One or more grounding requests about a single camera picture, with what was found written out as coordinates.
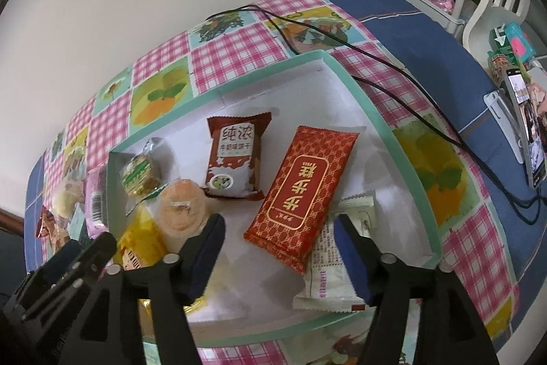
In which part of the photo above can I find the white phone stand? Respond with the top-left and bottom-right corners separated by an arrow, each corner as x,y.
483,89 -> 531,165

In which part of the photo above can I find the brown milk biscuit packet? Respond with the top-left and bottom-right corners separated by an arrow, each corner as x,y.
206,113 -> 273,201

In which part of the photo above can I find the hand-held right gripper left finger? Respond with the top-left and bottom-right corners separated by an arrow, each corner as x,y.
64,213 -> 226,365

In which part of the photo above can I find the green small box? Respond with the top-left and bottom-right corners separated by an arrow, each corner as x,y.
489,27 -> 509,58

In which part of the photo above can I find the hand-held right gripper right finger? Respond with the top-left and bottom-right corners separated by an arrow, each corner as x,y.
333,213 -> 501,365

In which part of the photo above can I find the pale white snack packet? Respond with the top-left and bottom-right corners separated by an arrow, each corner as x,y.
293,194 -> 377,312

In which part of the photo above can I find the brown wooden frame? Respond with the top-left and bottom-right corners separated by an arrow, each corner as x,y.
0,207 -> 26,237

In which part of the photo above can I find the smartphone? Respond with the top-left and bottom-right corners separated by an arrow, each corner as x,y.
502,68 -> 547,190

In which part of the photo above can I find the black cable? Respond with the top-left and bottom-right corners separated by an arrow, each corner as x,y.
205,4 -> 547,225

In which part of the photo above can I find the red gold patterned packet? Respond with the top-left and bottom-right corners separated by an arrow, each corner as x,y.
243,126 -> 360,274

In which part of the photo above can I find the green white cake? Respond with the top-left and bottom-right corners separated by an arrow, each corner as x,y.
119,138 -> 169,199

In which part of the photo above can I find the red cartoon snack packet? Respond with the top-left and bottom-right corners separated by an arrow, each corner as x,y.
35,206 -> 71,246

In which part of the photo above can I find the teal shallow cardboard box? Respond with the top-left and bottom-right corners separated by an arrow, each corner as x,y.
106,51 -> 445,349

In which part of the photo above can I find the orange jelly cup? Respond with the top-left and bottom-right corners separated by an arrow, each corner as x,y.
155,178 -> 210,255

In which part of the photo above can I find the round pastry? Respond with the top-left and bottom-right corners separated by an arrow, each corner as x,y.
53,177 -> 86,220

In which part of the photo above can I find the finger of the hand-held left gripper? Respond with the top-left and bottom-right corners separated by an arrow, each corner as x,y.
51,232 -> 117,297
43,241 -> 84,276

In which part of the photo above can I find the pink snack packet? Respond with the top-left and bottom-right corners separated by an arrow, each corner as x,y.
84,170 -> 109,229

